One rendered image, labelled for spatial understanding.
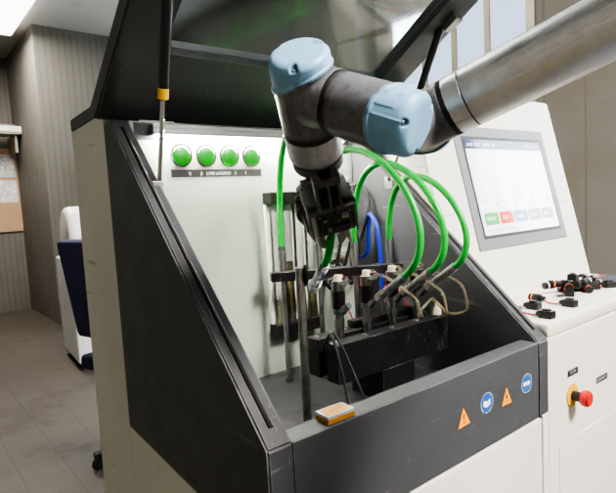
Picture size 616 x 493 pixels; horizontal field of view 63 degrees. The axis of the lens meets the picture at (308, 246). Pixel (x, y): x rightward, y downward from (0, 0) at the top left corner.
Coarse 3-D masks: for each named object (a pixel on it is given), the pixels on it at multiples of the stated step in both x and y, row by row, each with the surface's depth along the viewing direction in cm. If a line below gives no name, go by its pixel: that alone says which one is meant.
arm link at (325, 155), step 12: (288, 144) 65; (324, 144) 64; (336, 144) 65; (288, 156) 68; (300, 156) 65; (312, 156) 65; (324, 156) 65; (336, 156) 66; (312, 168) 66; (324, 168) 67
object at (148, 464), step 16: (544, 416) 106; (544, 432) 106; (144, 448) 105; (544, 448) 107; (144, 464) 106; (160, 464) 97; (544, 464) 107; (144, 480) 107; (160, 480) 98; (176, 480) 91; (544, 480) 107
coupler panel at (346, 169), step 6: (342, 168) 140; (348, 168) 142; (348, 174) 142; (348, 180) 142; (354, 186) 139; (336, 240) 140; (348, 240) 143; (336, 246) 140; (342, 246) 141; (324, 252) 137; (336, 252) 140; (342, 252) 141; (342, 258) 139; (348, 258) 143; (330, 264) 139; (342, 264) 142; (348, 264) 143
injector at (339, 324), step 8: (336, 288) 103; (344, 288) 104; (336, 296) 103; (344, 296) 104; (336, 304) 103; (344, 304) 103; (336, 312) 104; (344, 312) 103; (336, 320) 104; (336, 328) 104; (344, 336) 105
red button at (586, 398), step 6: (570, 390) 112; (576, 390) 114; (588, 390) 111; (570, 396) 112; (576, 396) 111; (582, 396) 110; (588, 396) 109; (570, 402) 112; (582, 402) 110; (588, 402) 109
